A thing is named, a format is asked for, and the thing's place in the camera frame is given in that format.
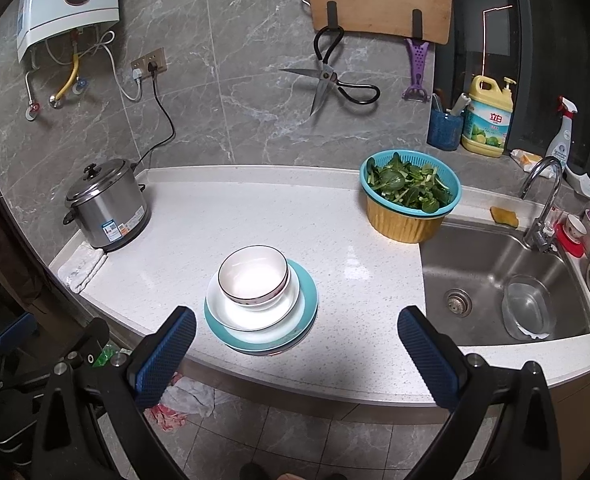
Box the dark shoe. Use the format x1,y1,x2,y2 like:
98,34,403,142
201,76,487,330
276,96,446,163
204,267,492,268
239,462,271,480

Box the purple peeler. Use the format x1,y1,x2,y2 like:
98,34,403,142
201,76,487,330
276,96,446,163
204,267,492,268
401,37,432,102

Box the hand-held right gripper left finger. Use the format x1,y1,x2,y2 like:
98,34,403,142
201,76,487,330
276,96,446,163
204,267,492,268
31,306,198,480

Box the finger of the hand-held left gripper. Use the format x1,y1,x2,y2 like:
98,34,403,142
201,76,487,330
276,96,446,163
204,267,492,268
0,311,38,350
50,316,112,376

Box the white hose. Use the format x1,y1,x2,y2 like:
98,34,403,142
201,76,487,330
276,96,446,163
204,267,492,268
25,67,43,108

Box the white spray bottle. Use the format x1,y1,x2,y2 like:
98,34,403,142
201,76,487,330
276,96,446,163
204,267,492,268
546,96,579,168

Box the black power cord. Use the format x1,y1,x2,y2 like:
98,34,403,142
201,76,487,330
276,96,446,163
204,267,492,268
134,62,177,168

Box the yellow detergent bottle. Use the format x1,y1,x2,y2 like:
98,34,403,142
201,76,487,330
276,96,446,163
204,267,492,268
461,75,518,158

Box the yellow hose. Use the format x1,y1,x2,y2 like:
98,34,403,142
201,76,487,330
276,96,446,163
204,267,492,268
55,52,80,103

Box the blue utensil holder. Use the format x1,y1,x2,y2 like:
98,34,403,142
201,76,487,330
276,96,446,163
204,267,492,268
426,94,465,152

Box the clear plastic container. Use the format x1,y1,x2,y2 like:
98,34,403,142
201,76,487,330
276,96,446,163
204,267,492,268
501,274,557,342

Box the grey rim plate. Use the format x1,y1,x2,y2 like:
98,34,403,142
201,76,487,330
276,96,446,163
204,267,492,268
225,330,318,357

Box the white wall water heater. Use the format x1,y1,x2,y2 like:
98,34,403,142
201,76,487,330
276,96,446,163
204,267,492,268
16,0,122,63

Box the small white cup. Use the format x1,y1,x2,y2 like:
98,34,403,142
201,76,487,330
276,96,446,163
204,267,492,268
562,214,587,242

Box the folded white towel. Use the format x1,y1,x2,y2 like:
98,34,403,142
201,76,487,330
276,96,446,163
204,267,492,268
57,246,108,295

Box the green leafy vegetables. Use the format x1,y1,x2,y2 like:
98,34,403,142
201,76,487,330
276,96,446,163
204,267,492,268
366,152,453,213

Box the sink drain strainer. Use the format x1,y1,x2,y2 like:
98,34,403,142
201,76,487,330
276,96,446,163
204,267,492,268
445,288,472,317

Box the white power cord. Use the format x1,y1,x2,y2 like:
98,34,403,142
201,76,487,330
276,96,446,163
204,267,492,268
45,30,143,102

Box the crumpled cloth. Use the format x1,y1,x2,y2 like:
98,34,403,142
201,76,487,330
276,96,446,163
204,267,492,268
145,372,231,433

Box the chrome faucet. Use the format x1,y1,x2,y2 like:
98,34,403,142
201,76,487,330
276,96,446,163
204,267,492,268
519,156,565,253

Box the wall socket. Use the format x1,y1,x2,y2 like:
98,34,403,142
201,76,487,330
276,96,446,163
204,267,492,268
130,47,168,78

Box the red round mat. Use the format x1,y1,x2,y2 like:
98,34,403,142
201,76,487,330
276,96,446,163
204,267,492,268
554,222,587,259

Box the patterned dark rim bowl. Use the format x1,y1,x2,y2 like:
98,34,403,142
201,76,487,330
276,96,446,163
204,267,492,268
218,245,291,307

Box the wrapped soap pack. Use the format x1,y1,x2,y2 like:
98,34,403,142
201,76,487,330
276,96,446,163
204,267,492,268
509,148,543,171

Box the black handle kitchen scissors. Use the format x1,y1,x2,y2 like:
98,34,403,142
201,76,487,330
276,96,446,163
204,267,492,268
279,25,381,117

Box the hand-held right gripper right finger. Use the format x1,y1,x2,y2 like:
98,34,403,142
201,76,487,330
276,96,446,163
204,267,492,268
396,306,562,480

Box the stainless steel sink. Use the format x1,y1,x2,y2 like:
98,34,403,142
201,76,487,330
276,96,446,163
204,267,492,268
419,217,590,347

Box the teal colander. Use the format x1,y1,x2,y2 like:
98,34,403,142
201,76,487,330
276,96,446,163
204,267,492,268
360,150,462,221

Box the stainless steel rice cooker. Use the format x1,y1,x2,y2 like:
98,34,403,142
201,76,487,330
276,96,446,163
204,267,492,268
63,158,151,253

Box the white plastic holder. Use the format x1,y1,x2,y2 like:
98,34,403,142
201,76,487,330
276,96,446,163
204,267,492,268
564,164,590,197

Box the large white bowl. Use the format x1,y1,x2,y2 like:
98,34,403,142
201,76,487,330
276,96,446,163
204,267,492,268
205,259,301,332

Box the yellow ribbed basin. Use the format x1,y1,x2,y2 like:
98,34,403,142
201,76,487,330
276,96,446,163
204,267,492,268
366,197,448,245

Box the yellow sponge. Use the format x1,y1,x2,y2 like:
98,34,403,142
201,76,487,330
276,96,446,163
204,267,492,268
490,206,521,228

